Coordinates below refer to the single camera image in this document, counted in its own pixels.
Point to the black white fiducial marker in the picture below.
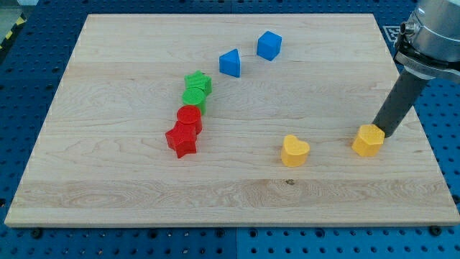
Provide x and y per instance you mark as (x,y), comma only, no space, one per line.
(391,32)

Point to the green cylinder block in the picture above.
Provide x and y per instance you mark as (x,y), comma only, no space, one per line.
(195,97)

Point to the blue triangle block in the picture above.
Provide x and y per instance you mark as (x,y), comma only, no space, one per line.
(230,64)

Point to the green star block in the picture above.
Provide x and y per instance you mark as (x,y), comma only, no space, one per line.
(199,80)

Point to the yellow hexagon block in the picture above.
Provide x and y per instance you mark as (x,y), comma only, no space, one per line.
(368,140)

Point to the red cylinder block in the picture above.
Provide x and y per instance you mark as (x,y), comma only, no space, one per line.
(191,115)

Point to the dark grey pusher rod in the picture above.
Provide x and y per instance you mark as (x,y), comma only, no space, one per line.
(399,101)

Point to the red star block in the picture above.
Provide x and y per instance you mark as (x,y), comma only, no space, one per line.
(182,139)

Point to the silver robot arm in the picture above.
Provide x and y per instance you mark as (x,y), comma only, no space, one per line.
(428,42)

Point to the wooden board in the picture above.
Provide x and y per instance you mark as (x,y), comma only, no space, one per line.
(102,159)

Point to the yellow heart block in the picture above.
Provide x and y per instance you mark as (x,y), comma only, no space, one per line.
(294,152)

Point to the blue cube block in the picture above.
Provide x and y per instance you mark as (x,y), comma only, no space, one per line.
(268,45)

